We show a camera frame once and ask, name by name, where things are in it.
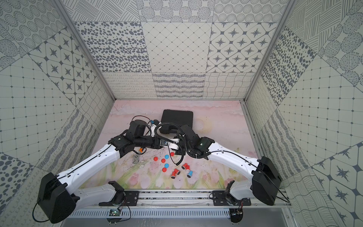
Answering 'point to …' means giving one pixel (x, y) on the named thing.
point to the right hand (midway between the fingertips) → (173, 143)
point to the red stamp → (187, 167)
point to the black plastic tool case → (180, 117)
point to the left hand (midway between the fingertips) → (171, 145)
